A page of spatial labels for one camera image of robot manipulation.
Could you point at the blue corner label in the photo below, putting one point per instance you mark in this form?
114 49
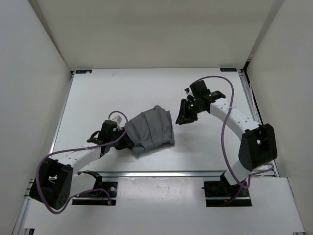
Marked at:
228 69
83 71

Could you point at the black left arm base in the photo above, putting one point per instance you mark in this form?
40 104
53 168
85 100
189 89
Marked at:
93 190

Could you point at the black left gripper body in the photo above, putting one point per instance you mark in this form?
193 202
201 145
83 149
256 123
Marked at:
117 134

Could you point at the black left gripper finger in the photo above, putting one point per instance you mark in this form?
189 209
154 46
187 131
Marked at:
120 146
126 141

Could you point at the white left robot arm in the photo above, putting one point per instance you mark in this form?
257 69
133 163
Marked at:
55 174

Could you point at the blue left corner label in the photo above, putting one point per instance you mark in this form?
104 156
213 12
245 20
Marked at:
83 71

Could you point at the aluminium right frame rail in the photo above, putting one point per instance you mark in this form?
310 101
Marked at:
250 96

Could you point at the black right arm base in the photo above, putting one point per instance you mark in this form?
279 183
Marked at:
222 194

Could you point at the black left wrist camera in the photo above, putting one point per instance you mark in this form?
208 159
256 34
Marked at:
110 131

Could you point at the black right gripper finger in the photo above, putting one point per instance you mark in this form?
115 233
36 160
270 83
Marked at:
181 119
188 120

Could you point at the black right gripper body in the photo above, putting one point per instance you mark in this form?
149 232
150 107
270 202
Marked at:
194 108

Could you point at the aluminium frame rail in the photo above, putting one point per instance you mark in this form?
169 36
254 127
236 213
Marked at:
52 146
250 96

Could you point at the aluminium left frame rail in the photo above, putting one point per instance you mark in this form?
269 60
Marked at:
52 146

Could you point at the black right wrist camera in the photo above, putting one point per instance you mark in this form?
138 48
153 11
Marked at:
199 91

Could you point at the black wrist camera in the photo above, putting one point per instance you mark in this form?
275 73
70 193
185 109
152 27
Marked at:
110 131
199 91

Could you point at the grey pleated skirt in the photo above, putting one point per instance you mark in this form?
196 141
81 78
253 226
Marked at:
150 130

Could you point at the blue right corner label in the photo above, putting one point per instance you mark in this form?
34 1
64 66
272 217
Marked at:
228 69

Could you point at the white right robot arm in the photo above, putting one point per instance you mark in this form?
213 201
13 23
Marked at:
257 142

